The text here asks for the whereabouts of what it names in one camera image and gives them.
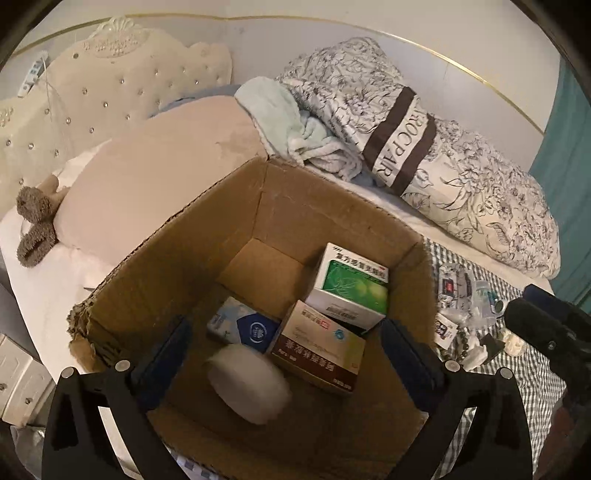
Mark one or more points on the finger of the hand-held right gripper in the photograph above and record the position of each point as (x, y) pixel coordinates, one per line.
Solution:
(549, 297)
(531, 323)

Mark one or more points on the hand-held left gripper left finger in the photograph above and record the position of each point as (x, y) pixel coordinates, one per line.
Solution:
(162, 357)

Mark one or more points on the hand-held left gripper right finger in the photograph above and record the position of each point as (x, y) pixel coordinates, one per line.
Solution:
(408, 364)

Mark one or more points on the white round roll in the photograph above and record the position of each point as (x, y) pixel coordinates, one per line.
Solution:
(249, 383)

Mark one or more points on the brown cardboard box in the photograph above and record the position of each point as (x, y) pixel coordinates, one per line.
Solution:
(184, 258)

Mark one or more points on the small white object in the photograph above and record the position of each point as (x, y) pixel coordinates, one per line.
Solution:
(513, 342)

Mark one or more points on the small black object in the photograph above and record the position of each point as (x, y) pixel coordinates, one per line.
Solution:
(491, 344)

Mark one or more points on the white sachet with dark label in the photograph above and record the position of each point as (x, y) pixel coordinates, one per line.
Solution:
(447, 332)

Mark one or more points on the clear plastic wrapper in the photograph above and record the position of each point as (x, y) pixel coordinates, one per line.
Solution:
(482, 300)

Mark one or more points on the crumpled white tissue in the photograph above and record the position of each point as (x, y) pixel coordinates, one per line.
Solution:
(475, 357)

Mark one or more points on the grey checked cloth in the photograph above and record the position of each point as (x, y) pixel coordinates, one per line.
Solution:
(531, 401)

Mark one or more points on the red and white sachet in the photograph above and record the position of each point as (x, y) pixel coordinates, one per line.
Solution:
(448, 288)

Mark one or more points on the blue and white small box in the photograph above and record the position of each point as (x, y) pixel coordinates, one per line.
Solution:
(244, 327)

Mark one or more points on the cream and maroon medicine box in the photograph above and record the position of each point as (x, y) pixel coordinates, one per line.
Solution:
(318, 346)

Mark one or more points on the green and white medicine box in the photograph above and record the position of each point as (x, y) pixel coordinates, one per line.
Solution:
(351, 286)

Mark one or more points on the floral quilt with dark stripes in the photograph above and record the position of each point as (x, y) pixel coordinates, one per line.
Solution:
(485, 194)

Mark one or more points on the teal curtain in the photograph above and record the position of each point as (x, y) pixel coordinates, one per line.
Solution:
(572, 161)

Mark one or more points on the white nightstand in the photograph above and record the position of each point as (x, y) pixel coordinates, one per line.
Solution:
(23, 378)

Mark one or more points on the beige pillow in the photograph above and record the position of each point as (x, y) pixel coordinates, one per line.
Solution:
(161, 175)

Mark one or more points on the brown plush toy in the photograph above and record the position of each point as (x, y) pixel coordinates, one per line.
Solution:
(34, 207)

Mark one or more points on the light blue towel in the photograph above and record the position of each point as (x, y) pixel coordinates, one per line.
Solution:
(277, 115)

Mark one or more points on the cream tufted headboard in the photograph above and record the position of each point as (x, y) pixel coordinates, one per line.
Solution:
(92, 92)

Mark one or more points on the white power strip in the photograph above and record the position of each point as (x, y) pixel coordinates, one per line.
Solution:
(32, 74)

